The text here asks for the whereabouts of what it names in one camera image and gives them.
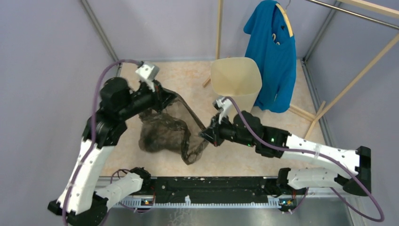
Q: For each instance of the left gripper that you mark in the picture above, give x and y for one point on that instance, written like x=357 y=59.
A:
x=162 y=95

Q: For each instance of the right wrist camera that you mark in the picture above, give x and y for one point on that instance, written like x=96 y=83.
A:
x=222 y=105

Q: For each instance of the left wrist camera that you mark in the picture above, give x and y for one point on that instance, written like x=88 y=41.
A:
x=147 y=73

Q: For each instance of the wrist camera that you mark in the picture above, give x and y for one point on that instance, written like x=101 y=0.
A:
x=222 y=105
x=147 y=73

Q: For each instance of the blue t-shirt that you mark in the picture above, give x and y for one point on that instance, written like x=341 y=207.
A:
x=274 y=52

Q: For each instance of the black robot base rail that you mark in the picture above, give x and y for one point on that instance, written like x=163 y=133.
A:
x=213 y=190

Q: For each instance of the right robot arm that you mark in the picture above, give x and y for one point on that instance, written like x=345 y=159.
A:
x=334 y=167

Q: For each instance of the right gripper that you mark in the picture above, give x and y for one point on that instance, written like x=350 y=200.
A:
x=208 y=134

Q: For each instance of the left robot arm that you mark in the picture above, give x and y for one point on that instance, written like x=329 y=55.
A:
x=81 y=203

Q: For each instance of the dark translucent trash bag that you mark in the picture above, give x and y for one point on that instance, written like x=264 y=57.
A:
x=176 y=128

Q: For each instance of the white comb cable tray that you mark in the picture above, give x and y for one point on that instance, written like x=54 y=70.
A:
x=133 y=202

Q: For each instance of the wooden clothes hanger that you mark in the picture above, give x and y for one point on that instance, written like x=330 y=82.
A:
x=286 y=19

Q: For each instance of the cream plastic trash bin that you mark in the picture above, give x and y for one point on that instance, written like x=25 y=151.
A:
x=236 y=77

